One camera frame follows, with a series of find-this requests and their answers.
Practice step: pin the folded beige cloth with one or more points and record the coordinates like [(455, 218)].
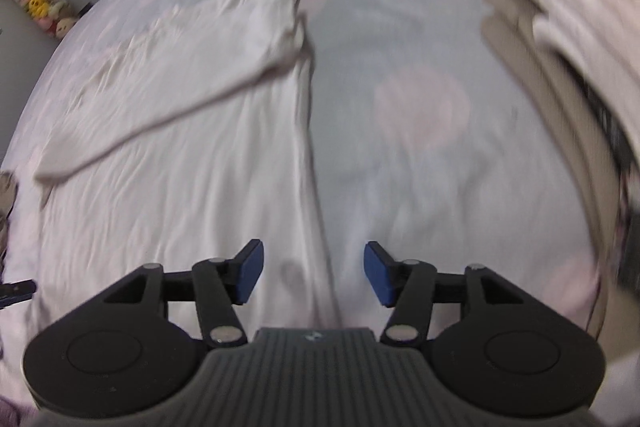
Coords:
[(540, 72)]

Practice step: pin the dark patterned cloth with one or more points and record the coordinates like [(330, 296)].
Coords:
[(622, 142)]

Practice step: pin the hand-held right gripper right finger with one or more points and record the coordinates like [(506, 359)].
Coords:
[(377, 274)]

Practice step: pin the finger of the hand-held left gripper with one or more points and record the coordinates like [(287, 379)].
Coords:
[(17, 293)]

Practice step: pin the purple fleece clothing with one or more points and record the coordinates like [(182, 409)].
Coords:
[(12, 414)]

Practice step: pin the white long-sleeve shirt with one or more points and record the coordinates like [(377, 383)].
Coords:
[(200, 147)]

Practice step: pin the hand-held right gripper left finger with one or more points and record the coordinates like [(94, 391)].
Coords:
[(250, 269)]

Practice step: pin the bed with pink-dotted sheet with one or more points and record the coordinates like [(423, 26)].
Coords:
[(425, 57)]

